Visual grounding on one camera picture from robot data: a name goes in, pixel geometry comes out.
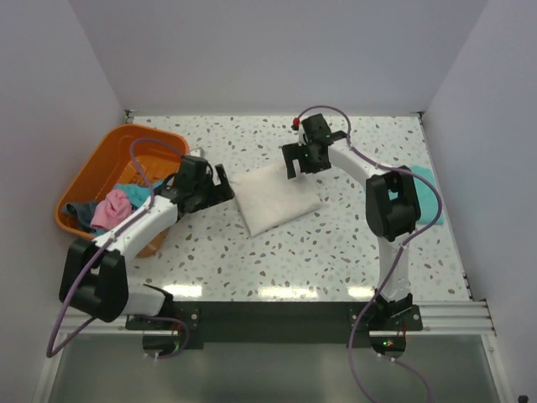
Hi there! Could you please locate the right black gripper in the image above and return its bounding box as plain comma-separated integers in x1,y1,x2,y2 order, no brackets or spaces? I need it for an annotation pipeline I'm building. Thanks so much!
282,140,331,180

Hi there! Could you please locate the white t shirt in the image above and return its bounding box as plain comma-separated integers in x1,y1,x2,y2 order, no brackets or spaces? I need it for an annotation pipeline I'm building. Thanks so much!
230,163,322,237

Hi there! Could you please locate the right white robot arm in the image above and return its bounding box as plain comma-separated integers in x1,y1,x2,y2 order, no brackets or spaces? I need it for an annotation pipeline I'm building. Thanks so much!
282,113,421,330

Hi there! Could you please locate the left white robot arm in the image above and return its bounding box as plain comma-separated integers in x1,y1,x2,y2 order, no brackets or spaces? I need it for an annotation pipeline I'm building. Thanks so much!
59,155,234,329

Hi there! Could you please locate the teal t shirt in basket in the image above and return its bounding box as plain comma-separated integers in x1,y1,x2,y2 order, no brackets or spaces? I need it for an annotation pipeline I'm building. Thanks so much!
113,183,151,210

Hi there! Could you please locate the orange plastic basket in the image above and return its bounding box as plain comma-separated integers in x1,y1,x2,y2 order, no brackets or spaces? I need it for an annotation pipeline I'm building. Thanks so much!
55,123,190,239

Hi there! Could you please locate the pink t shirt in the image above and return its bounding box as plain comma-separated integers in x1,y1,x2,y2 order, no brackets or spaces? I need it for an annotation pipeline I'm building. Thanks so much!
91,189,134,231

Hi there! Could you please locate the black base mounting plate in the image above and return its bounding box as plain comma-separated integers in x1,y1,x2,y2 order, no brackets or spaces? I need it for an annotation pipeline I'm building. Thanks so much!
125,301,424,354

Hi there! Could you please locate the dark grey t shirt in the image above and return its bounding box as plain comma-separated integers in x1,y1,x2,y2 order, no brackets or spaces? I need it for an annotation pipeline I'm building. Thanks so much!
61,201,107,235

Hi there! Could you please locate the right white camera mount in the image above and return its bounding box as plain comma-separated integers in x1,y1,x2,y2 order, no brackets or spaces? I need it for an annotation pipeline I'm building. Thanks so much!
291,118,304,144

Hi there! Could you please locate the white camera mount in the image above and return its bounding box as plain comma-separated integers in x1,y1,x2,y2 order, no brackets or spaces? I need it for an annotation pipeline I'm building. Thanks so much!
291,118,304,144
189,147,206,158

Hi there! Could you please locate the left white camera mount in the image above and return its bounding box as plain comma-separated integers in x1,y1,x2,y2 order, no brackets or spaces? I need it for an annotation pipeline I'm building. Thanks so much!
189,147,206,158

